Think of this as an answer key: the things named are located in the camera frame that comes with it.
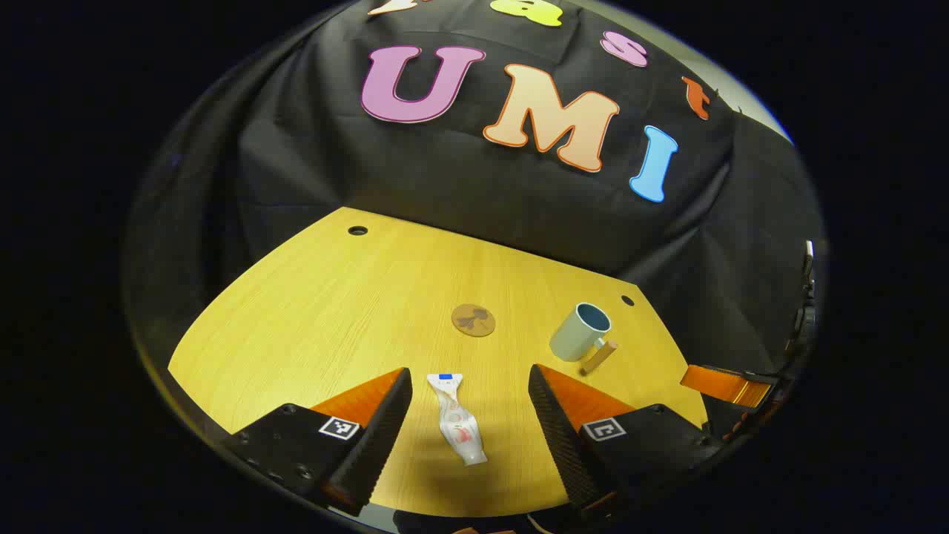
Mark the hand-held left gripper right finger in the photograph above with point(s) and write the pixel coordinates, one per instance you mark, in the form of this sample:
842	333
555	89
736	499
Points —
556	423

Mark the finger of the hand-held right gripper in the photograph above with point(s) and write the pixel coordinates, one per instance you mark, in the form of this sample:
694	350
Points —
723	386

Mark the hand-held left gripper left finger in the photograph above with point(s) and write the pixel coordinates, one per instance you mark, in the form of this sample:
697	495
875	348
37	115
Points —
385	423

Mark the white toothpaste tube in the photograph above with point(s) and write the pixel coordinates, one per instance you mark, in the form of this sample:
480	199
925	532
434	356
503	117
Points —
456	423

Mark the round cork coaster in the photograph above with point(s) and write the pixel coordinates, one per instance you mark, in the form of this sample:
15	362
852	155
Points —
473	320

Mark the yellow wooden desktop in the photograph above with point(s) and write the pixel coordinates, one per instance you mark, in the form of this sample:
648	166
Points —
334	311

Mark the black backdrop cloth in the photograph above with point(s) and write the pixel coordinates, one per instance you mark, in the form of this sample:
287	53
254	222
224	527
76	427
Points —
519	208

